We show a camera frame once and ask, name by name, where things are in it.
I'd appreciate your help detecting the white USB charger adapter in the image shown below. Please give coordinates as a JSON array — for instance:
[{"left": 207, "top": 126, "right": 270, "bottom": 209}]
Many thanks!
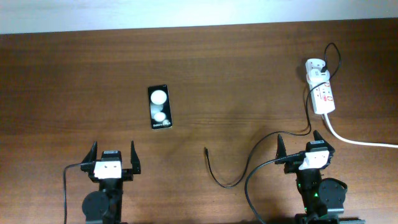
[{"left": 307, "top": 68, "right": 330, "bottom": 85}]

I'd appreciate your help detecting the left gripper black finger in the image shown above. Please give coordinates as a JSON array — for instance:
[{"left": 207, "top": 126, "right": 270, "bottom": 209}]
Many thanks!
[
  {"left": 131, "top": 141, "right": 141, "bottom": 170},
  {"left": 81, "top": 141, "right": 98, "bottom": 164}
]

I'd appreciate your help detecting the white power strip cord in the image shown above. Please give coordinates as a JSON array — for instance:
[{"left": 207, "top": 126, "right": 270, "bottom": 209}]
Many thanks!
[{"left": 322, "top": 113, "right": 398, "bottom": 149}]

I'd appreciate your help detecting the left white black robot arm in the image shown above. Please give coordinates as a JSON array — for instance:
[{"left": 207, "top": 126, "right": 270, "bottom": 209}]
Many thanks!
[{"left": 81, "top": 142, "right": 141, "bottom": 223}]

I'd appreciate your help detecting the white power strip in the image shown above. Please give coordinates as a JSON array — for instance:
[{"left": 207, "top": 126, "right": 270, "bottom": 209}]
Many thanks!
[{"left": 305, "top": 58, "right": 336, "bottom": 115}]

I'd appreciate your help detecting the black Samsung Galaxy flip phone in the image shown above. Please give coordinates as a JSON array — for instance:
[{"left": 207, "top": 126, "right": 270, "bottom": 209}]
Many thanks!
[{"left": 147, "top": 85, "right": 173, "bottom": 130}]

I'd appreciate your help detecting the black USB charging cable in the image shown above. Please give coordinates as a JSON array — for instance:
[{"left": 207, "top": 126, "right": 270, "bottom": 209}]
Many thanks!
[{"left": 203, "top": 42, "right": 342, "bottom": 189}]

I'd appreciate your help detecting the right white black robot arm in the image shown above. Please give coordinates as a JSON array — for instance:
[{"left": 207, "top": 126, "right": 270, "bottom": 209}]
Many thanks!
[{"left": 275, "top": 131, "right": 366, "bottom": 224}]

